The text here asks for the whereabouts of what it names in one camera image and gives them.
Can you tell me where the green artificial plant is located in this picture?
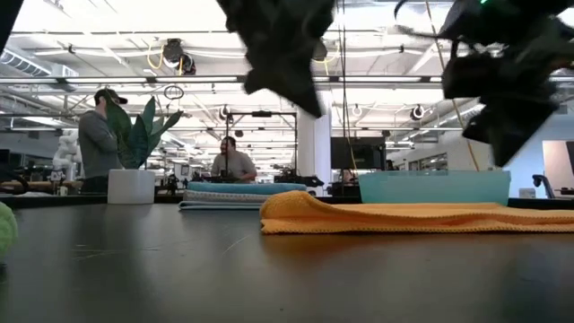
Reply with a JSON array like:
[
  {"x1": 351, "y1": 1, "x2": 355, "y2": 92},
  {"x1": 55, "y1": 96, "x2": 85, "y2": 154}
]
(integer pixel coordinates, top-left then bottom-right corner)
[{"x1": 104, "y1": 95, "x2": 185, "y2": 170}]

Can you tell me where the black camera stand frame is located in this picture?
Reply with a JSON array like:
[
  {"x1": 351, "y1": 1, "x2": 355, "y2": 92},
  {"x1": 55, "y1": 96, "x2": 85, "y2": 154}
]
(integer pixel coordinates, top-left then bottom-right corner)
[{"x1": 224, "y1": 109, "x2": 299, "y2": 181}]

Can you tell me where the bright blue microfiber towel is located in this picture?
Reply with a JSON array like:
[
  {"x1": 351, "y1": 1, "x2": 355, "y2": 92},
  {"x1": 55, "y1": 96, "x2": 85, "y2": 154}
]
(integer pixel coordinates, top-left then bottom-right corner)
[{"x1": 187, "y1": 180, "x2": 309, "y2": 196}]

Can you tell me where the green microfiber towel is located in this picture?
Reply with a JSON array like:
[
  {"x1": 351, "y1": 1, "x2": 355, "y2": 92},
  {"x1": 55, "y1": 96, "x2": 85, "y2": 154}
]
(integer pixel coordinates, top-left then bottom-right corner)
[{"x1": 0, "y1": 201, "x2": 20, "y2": 258}]

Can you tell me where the hanging black ring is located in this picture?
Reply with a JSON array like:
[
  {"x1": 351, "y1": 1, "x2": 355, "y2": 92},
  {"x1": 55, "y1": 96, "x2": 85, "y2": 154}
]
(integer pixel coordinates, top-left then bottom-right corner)
[{"x1": 162, "y1": 84, "x2": 186, "y2": 101}]

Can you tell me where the black monitor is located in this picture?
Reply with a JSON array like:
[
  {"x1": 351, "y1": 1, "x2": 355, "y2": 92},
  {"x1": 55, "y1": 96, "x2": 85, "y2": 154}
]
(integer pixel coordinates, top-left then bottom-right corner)
[{"x1": 330, "y1": 136, "x2": 387, "y2": 171}]

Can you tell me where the black table frame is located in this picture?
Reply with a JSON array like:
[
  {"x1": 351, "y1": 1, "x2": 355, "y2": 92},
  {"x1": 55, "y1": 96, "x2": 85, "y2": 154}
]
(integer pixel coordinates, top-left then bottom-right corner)
[{"x1": 0, "y1": 192, "x2": 574, "y2": 211}]

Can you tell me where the white plant pot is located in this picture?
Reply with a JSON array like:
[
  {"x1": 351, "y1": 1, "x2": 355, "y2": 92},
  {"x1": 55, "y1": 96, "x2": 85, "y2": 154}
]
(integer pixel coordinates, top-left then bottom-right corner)
[{"x1": 107, "y1": 168, "x2": 157, "y2": 205}]

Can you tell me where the orange microfiber towel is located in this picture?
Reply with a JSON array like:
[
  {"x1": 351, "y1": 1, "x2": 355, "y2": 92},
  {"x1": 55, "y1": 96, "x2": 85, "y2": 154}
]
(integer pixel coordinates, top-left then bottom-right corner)
[{"x1": 259, "y1": 189, "x2": 574, "y2": 236}]

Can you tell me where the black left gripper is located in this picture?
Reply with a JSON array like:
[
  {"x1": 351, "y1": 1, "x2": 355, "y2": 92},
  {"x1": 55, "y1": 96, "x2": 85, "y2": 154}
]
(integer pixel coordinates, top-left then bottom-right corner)
[{"x1": 216, "y1": 0, "x2": 337, "y2": 119}]

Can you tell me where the ceiling air duct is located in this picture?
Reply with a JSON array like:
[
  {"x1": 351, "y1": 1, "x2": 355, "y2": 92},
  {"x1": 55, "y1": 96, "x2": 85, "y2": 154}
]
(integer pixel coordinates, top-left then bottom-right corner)
[{"x1": 0, "y1": 48, "x2": 80, "y2": 81}]

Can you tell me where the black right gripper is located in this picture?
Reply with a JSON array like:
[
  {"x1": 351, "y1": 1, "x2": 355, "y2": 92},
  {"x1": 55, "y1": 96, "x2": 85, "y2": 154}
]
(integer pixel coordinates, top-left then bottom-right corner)
[{"x1": 461, "y1": 39, "x2": 574, "y2": 168}]

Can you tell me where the black ceiling cable reel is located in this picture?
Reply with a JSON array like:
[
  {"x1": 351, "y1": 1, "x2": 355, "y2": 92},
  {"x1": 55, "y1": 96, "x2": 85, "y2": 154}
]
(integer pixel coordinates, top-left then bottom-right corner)
[{"x1": 161, "y1": 38, "x2": 197, "y2": 76}]

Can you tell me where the teal plastic bin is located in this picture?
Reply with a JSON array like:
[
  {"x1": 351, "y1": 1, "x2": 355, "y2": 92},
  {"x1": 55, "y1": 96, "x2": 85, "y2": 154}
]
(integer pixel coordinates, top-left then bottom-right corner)
[{"x1": 357, "y1": 169, "x2": 512, "y2": 206}]

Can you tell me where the white waffle microfiber towel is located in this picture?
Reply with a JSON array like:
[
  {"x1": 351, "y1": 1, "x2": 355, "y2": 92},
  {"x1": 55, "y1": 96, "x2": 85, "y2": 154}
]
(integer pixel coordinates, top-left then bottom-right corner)
[{"x1": 182, "y1": 189, "x2": 275, "y2": 204}]

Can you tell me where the yellow hanging cord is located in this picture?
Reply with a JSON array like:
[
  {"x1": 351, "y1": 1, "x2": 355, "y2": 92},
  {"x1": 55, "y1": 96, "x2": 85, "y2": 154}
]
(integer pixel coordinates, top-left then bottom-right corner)
[{"x1": 423, "y1": 0, "x2": 481, "y2": 172}]

